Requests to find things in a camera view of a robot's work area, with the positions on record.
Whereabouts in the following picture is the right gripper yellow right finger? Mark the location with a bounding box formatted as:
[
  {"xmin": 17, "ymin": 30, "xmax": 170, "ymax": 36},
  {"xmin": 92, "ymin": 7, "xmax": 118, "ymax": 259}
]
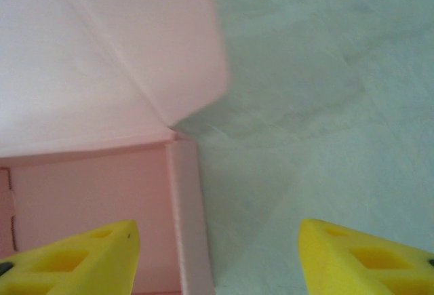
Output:
[{"xmin": 298, "ymin": 218, "xmax": 434, "ymax": 295}]

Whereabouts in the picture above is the pink paper box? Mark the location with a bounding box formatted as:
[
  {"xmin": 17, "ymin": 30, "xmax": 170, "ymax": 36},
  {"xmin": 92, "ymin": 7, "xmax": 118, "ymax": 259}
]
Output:
[{"xmin": 0, "ymin": 0, "xmax": 232, "ymax": 295}]

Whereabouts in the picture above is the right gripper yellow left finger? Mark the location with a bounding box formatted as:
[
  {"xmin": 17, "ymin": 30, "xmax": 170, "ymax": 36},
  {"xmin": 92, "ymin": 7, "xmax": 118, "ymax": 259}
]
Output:
[{"xmin": 0, "ymin": 219, "xmax": 142, "ymax": 295}]

